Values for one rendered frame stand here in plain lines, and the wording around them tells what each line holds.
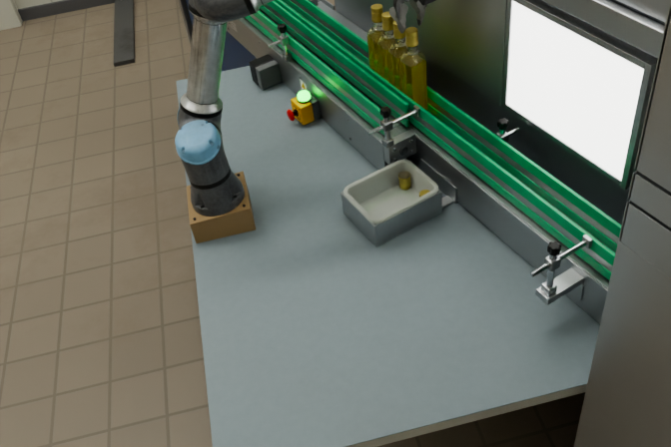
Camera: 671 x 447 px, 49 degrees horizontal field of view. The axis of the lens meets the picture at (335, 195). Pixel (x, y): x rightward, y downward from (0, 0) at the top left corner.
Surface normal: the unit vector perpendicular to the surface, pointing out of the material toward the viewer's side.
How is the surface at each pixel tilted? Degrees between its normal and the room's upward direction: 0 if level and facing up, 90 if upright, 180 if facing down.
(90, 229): 0
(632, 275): 90
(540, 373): 0
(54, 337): 0
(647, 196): 90
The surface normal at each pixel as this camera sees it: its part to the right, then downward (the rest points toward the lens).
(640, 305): -0.85, 0.42
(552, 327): -0.11, -0.73
